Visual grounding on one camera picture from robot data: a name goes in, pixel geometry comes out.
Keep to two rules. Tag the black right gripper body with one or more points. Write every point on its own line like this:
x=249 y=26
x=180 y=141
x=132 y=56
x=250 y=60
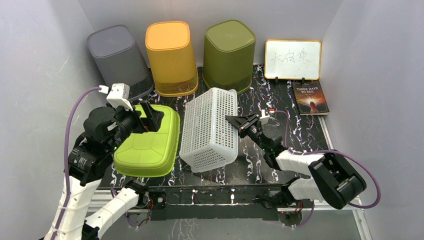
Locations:
x=255 y=131

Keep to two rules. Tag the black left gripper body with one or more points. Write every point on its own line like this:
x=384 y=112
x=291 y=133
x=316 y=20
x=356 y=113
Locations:
x=129 y=122

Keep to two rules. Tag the lime green plastic tub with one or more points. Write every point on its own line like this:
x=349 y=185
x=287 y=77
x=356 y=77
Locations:
x=150 y=154

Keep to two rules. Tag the orange mesh bin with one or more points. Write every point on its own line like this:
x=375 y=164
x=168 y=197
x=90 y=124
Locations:
x=172 y=59

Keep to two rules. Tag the olive green mesh bin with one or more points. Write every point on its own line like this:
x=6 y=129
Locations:
x=228 y=56

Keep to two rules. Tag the grey mesh bin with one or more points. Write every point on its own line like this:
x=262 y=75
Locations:
x=120 y=60

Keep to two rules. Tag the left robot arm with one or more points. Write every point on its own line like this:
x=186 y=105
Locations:
x=82 y=192

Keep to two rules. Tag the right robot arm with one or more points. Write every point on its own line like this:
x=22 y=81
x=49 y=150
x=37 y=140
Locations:
x=330 y=177

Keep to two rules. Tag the dark paperback book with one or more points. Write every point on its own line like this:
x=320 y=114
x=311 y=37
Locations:
x=310 y=98

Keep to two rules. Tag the small whiteboard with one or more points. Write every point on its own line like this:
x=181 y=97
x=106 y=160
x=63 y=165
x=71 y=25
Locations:
x=292 y=59

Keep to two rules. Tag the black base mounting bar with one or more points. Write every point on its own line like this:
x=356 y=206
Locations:
x=251 y=201

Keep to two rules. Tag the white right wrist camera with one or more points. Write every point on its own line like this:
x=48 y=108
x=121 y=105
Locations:
x=265 y=115

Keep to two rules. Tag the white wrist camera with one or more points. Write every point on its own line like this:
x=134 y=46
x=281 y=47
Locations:
x=265 y=115
x=117 y=95

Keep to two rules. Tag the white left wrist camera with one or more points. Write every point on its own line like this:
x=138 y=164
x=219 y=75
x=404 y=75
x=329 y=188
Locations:
x=117 y=95

